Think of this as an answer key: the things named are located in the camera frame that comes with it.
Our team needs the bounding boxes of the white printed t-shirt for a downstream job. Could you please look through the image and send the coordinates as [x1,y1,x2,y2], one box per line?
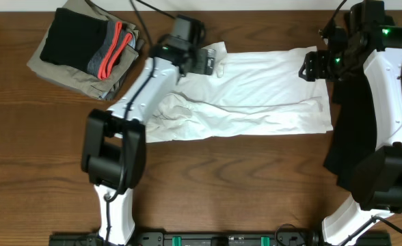
[146,42,333,143]

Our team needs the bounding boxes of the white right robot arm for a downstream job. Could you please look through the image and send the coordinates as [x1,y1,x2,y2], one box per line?
[298,1,402,245]

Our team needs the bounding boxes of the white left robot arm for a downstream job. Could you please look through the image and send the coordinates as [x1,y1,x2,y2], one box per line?
[81,15,215,245]

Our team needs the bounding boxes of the black garment on right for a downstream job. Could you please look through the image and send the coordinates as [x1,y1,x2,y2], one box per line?
[323,11,400,192]

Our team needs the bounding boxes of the grey shorts with red trim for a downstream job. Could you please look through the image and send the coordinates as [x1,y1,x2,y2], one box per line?
[86,20,136,80]

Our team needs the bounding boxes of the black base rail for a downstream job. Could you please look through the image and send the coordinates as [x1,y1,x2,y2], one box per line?
[49,229,392,246]

